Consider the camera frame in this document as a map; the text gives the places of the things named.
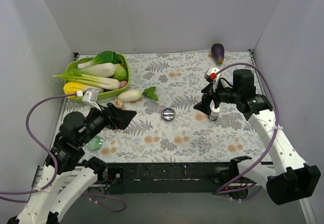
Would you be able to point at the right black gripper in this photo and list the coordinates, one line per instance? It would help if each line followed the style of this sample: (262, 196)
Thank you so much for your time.
(212, 97)

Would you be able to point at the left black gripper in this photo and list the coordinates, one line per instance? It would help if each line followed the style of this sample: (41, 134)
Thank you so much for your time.
(113, 116)

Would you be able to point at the orange pill bottle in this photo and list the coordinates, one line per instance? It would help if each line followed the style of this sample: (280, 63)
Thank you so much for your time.
(119, 104)

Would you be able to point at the small silver pill bottle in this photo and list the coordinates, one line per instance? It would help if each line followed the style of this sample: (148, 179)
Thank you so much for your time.
(215, 112)

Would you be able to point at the blue round pill container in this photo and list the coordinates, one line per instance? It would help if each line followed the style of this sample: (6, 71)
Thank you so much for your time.
(168, 113)

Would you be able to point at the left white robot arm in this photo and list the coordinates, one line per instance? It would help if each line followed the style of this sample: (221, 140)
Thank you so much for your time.
(52, 200)

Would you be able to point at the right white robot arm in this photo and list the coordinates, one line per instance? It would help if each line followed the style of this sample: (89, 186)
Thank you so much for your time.
(263, 118)

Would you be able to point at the white toy radish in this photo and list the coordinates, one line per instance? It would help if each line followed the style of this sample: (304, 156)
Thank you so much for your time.
(134, 95)

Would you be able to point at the green toy celery stalk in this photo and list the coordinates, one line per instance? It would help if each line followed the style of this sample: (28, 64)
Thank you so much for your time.
(102, 82)

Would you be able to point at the green round pill container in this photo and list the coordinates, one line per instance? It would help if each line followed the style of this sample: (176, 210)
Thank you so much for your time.
(95, 143)

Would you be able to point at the green toy cabbage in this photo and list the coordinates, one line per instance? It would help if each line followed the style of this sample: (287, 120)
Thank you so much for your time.
(119, 73)

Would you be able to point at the floral table mat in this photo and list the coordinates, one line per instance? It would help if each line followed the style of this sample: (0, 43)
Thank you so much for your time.
(190, 136)

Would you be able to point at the purple toy eggplant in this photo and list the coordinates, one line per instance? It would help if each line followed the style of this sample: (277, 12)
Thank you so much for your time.
(218, 52)

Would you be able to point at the white toy bok choy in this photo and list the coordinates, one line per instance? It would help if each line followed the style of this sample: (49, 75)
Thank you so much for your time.
(102, 65)

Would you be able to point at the yellow toy napa cabbage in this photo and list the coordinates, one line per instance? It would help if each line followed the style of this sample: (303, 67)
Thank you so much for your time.
(78, 89)

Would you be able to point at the green vegetable basket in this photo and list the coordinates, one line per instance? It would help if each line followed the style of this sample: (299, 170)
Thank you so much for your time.
(108, 93)

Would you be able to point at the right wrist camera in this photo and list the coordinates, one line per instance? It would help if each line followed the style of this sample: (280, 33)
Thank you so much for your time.
(213, 75)

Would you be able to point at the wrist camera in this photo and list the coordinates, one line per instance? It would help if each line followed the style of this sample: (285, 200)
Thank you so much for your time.
(213, 75)
(90, 98)

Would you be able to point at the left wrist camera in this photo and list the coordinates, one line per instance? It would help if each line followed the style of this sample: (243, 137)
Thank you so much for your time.
(90, 98)

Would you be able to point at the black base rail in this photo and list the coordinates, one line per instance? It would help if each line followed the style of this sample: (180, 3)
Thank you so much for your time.
(126, 178)

